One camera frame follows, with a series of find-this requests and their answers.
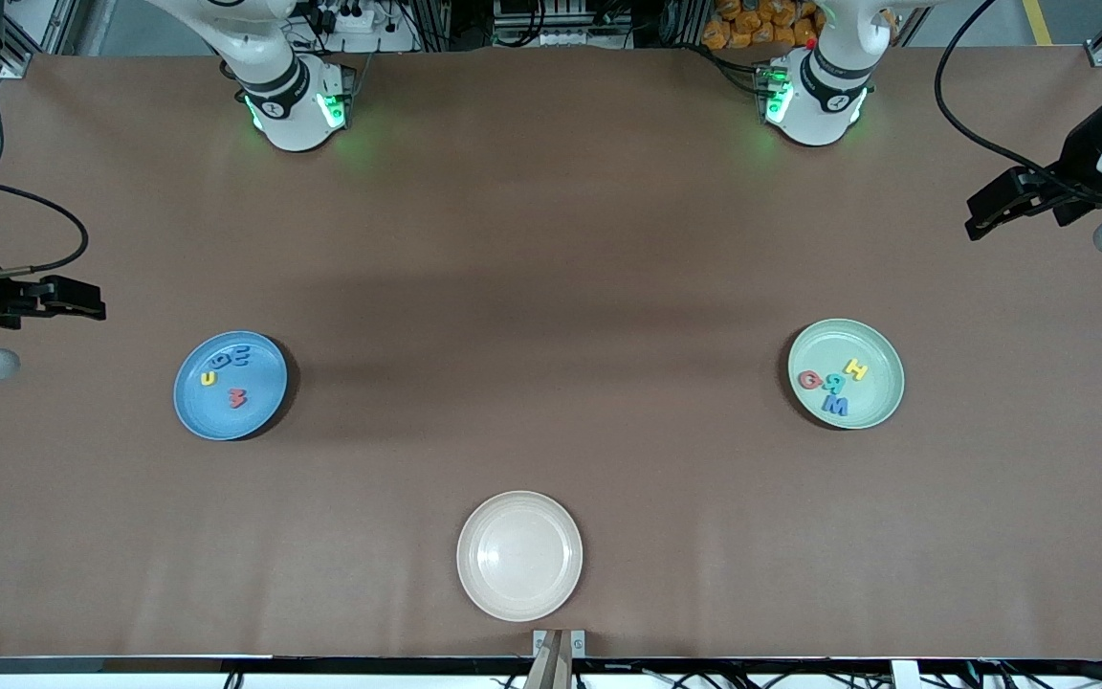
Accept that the pile of orange objects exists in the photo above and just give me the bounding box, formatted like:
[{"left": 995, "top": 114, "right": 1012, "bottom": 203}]
[{"left": 702, "top": 0, "right": 820, "bottom": 51}]

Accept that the grey equipment rack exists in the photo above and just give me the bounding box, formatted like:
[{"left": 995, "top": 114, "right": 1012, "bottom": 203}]
[{"left": 494, "top": 0, "right": 633, "bottom": 49}]

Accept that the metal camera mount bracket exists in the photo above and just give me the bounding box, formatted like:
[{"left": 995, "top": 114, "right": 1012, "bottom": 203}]
[{"left": 532, "top": 628, "right": 587, "bottom": 689}]

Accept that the brown table cover sheet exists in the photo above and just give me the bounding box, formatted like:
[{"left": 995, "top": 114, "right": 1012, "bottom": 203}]
[{"left": 0, "top": 46, "right": 1102, "bottom": 661}]

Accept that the light green round plate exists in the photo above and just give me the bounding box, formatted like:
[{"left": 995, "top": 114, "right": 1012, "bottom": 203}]
[{"left": 787, "top": 318, "right": 906, "bottom": 431}]

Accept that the blue round plate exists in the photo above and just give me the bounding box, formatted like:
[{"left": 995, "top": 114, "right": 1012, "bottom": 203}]
[{"left": 173, "top": 330, "right": 290, "bottom": 442}]

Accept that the white power strip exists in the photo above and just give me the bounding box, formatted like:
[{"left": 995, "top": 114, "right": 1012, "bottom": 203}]
[{"left": 307, "top": 0, "right": 377, "bottom": 34}]

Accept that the beige round plate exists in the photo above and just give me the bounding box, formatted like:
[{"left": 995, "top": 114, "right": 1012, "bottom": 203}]
[{"left": 456, "top": 490, "right": 584, "bottom": 623}]

